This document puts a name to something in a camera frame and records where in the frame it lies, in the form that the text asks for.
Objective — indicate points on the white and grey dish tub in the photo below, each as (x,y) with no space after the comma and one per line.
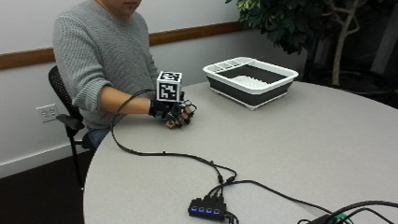
(250,82)

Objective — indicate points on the black office chair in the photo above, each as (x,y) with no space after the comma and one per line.
(65,99)

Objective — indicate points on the the person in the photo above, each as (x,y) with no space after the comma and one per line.
(99,53)

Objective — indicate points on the white marker cube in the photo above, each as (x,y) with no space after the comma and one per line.
(168,87)

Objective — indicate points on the potted indoor tree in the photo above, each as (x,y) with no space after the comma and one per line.
(314,28)

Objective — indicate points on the white wall outlet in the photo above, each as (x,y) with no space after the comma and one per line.
(47,112)

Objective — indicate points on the black usb hub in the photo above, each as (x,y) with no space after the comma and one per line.
(207,210)

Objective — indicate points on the wooden wall rail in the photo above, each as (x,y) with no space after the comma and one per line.
(124,42)

